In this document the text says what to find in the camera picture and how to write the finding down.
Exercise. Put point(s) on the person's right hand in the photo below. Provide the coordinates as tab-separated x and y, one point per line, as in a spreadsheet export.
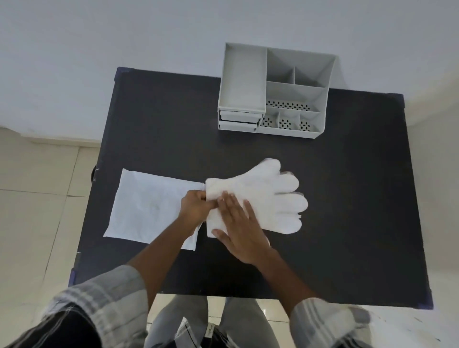
245	235

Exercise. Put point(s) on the person's left hand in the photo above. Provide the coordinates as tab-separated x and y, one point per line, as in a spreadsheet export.
192	207

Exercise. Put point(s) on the person's left fingers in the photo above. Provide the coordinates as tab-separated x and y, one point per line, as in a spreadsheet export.
207	204

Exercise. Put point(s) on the person's right little finger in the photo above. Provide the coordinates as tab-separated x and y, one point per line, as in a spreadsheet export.
248	210

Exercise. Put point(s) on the person's right middle finger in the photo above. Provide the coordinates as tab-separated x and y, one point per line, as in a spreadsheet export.
227	205

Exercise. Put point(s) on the person's right thumb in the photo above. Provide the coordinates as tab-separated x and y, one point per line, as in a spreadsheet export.
220	235

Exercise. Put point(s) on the white plastic glove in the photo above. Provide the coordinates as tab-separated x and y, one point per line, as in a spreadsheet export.
265	200

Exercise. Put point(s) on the person's left forearm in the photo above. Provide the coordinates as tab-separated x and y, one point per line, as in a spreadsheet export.
161	251

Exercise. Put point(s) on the person's right forearm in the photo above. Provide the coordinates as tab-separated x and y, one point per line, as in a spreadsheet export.
287	278

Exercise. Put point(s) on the white paper sheet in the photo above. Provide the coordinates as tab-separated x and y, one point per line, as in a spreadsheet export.
147	208

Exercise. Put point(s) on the gray organizer drawer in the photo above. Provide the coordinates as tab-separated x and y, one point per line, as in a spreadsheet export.
236	125
238	115

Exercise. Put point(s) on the black table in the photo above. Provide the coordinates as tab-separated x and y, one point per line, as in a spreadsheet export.
161	125

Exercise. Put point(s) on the gray trousers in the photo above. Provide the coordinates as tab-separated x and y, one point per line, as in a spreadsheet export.
172	322

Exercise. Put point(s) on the gray desk organizer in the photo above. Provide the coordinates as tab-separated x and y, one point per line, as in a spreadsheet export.
297	95

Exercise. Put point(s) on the gray plaid shirt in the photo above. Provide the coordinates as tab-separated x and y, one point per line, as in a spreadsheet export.
100	304

